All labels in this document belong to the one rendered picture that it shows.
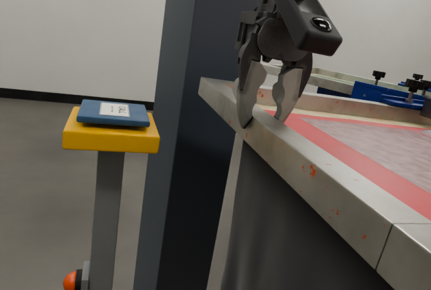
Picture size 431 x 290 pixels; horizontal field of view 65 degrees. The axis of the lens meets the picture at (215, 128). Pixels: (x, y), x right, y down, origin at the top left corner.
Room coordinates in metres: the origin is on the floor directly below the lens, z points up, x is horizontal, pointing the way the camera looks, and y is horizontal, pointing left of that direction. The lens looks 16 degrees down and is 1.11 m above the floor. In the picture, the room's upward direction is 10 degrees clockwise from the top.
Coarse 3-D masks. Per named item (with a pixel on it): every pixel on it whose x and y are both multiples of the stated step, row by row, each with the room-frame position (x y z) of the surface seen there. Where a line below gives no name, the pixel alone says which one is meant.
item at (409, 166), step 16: (352, 160) 0.44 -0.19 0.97; (368, 160) 0.45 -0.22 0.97; (384, 160) 0.47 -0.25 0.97; (400, 160) 0.48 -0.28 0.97; (416, 160) 0.50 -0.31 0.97; (368, 176) 0.38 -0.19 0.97; (384, 176) 0.40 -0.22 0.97; (400, 176) 0.41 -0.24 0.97; (416, 176) 0.42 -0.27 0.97; (400, 192) 0.35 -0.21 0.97; (416, 192) 0.36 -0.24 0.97; (416, 208) 0.32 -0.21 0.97
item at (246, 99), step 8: (256, 64) 0.43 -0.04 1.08; (248, 72) 0.43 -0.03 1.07; (256, 72) 0.43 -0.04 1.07; (264, 72) 0.44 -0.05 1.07; (248, 80) 0.43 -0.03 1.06; (256, 80) 0.43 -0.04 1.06; (264, 80) 0.44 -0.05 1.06; (248, 88) 0.43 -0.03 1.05; (256, 88) 0.44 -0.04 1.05; (240, 96) 0.43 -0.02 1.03; (248, 96) 0.43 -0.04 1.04; (256, 96) 0.44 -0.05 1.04; (240, 104) 0.43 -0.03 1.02; (248, 104) 0.43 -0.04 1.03; (240, 112) 0.44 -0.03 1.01; (248, 112) 0.43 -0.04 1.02; (240, 120) 0.44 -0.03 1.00; (248, 120) 0.44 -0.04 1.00
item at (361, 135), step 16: (272, 112) 0.66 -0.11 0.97; (304, 128) 0.57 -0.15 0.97; (320, 128) 0.59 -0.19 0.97; (336, 128) 0.62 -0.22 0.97; (352, 128) 0.65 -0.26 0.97; (368, 128) 0.68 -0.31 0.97; (384, 128) 0.71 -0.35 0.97; (400, 128) 0.75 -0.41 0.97; (416, 128) 0.79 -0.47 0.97; (320, 144) 0.49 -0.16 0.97; (336, 144) 0.50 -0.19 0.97; (352, 144) 0.52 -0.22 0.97; (368, 144) 0.54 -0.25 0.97; (384, 144) 0.56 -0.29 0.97; (400, 144) 0.59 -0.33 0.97; (416, 144) 0.61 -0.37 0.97
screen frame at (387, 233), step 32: (224, 96) 0.55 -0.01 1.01; (320, 96) 0.77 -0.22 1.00; (256, 128) 0.42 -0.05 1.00; (288, 128) 0.41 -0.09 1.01; (288, 160) 0.33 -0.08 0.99; (320, 160) 0.30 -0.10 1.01; (320, 192) 0.27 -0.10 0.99; (352, 192) 0.24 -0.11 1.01; (384, 192) 0.25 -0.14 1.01; (352, 224) 0.23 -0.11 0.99; (384, 224) 0.21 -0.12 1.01; (416, 224) 0.21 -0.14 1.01; (384, 256) 0.20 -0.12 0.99; (416, 256) 0.18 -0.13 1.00; (416, 288) 0.17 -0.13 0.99
